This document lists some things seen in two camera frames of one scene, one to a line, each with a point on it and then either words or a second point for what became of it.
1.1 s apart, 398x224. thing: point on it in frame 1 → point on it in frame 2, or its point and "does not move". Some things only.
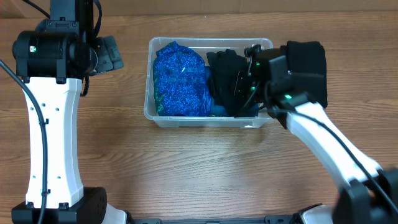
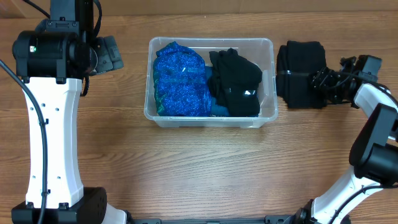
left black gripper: (107, 53) does not move
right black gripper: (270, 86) → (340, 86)
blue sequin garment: (181, 83) does not move
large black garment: (306, 66) does not move
